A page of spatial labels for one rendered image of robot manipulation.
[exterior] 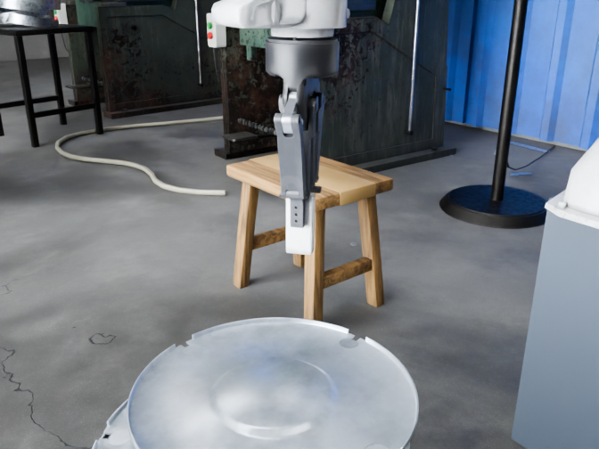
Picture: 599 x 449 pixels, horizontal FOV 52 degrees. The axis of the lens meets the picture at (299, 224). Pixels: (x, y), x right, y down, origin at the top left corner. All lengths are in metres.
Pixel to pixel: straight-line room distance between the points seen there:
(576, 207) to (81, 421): 0.91
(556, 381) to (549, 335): 0.08
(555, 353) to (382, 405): 0.48
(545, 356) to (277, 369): 0.53
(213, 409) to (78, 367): 0.79
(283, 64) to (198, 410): 0.35
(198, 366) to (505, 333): 0.94
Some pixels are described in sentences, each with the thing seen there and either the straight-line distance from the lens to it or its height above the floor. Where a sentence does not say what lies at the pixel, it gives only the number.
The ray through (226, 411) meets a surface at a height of 0.36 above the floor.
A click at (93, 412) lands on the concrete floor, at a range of 1.26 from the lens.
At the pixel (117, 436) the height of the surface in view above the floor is 0.35.
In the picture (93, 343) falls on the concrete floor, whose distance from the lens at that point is 1.47.
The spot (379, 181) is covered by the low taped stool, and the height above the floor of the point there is 0.33.
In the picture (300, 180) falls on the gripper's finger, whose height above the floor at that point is 0.56.
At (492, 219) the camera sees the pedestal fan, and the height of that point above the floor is 0.02.
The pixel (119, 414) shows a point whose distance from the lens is 0.66.
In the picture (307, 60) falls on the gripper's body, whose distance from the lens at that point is 0.61.
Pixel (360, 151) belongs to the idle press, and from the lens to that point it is 2.63.
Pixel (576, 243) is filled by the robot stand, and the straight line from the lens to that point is 0.98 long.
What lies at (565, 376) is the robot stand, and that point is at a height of 0.17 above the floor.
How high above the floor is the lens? 0.75
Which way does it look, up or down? 22 degrees down
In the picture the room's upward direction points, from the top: straight up
